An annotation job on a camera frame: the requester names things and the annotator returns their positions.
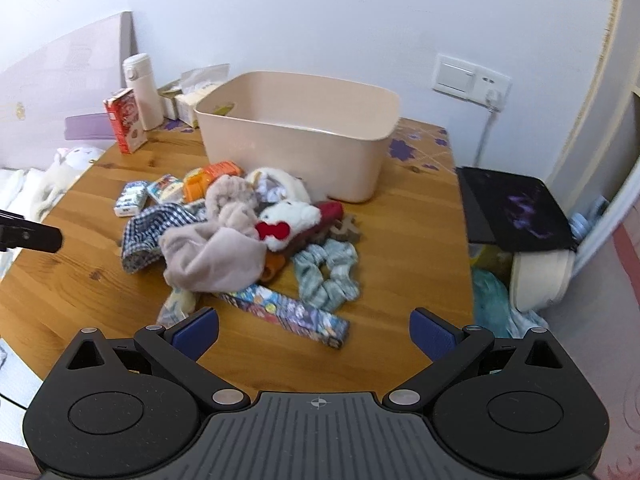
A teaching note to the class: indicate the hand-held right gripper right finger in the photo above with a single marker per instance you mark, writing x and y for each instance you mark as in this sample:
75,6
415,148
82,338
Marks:
432,332

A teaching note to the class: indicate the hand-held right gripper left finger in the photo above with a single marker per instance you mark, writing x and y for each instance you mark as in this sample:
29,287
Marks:
197,332

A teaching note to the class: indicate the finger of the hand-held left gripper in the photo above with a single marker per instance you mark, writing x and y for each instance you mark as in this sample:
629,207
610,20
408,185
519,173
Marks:
35,237

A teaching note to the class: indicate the long pale tissue packet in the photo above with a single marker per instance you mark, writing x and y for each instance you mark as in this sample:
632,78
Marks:
175,307

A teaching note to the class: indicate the blue white tissue packet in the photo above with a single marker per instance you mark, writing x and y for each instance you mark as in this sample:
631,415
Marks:
131,199

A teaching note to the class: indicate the colorful long box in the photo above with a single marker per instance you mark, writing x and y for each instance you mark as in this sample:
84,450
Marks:
300,315

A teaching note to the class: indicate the blue plaid cloth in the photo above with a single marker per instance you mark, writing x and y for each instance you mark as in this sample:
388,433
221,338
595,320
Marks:
150,230

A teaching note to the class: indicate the blue grey scrunchie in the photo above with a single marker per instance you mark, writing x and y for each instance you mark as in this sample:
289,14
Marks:
340,260

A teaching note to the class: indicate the brown hair claw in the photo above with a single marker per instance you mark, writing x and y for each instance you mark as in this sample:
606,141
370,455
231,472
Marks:
347,230

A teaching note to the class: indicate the cartoon print tissue packet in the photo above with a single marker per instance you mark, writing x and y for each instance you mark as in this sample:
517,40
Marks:
165,189

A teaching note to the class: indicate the white plush with red bow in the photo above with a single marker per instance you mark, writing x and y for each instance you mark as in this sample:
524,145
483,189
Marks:
295,215

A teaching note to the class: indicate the dark red pouch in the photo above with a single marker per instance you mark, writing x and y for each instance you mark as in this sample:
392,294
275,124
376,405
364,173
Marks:
330,212

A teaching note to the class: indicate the white fuzzy headband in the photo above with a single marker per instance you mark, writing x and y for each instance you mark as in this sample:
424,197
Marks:
292,185

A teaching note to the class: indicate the beige plastic storage bin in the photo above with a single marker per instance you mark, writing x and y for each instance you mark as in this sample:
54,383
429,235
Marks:
300,160

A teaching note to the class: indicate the wooden desktop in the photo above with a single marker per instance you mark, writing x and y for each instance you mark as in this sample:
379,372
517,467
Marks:
415,240

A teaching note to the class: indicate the white plush toy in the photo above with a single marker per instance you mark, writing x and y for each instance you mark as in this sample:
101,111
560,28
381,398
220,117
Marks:
20,200
75,160

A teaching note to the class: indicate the teal cloth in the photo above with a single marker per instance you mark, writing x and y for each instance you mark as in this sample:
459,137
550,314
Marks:
492,295

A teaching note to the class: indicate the black cushion purple print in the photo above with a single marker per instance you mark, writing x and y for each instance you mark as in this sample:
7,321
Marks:
500,210

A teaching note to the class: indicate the red carton box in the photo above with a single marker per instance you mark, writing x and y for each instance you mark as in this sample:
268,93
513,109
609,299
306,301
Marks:
125,125

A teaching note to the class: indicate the purple white box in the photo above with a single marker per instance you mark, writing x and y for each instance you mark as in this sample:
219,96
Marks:
50,85

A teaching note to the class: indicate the white thermos bottle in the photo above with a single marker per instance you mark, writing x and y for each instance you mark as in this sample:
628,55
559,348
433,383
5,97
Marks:
145,95

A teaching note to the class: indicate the gold tissue box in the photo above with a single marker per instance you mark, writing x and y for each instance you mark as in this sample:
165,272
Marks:
167,100

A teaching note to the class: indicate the yellow soft tissue pack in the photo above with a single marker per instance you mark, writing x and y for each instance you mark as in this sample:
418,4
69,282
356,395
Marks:
192,102

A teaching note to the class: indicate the cream wardrobe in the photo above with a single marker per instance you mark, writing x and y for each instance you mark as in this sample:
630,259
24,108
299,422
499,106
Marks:
605,125

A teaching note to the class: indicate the white wall switch socket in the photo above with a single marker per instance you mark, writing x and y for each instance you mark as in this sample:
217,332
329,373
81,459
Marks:
455,75

